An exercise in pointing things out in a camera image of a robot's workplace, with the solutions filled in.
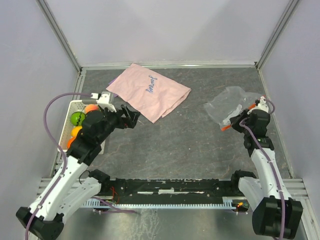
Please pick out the white perforated plastic basket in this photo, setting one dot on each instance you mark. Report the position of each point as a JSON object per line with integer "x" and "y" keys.
{"x": 74, "y": 106}

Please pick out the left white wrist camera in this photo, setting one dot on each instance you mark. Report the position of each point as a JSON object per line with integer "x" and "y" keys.
{"x": 104, "y": 100}

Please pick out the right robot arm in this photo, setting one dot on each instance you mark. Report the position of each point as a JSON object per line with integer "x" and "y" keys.
{"x": 275, "y": 213}

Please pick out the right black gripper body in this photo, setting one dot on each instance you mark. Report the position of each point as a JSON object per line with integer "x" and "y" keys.
{"x": 239, "y": 128}

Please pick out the light blue cable duct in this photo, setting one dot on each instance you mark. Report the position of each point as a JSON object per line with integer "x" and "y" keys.
{"x": 225, "y": 205}

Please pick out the green apple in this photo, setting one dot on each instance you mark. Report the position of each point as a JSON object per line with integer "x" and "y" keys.
{"x": 77, "y": 118}

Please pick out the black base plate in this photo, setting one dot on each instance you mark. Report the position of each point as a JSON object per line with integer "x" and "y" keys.
{"x": 169, "y": 191}

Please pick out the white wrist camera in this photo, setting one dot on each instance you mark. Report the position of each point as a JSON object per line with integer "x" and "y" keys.
{"x": 104, "y": 100}
{"x": 261, "y": 104}

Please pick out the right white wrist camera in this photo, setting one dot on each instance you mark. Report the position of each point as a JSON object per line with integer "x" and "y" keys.
{"x": 261, "y": 104}

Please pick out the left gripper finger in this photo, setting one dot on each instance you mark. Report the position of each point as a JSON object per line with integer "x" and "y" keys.
{"x": 131, "y": 120}
{"x": 129, "y": 114}

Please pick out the peach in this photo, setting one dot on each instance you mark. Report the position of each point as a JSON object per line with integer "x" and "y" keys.
{"x": 91, "y": 107}

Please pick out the pink cloth with lettering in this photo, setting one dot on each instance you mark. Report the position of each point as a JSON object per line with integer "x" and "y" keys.
{"x": 150, "y": 93}

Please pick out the yellow lemon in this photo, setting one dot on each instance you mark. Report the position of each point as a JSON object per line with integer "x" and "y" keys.
{"x": 74, "y": 132}

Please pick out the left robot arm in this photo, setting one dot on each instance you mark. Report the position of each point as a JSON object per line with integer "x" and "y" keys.
{"x": 47, "y": 215}

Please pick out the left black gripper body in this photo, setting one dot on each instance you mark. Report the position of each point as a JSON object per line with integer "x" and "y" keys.
{"x": 116, "y": 120}

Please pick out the clear zip top bag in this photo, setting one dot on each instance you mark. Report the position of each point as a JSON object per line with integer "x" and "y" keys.
{"x": 228, "y": 104}

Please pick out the orange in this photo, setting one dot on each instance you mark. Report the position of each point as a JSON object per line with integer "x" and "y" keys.
{"x": 70, "y": 141}

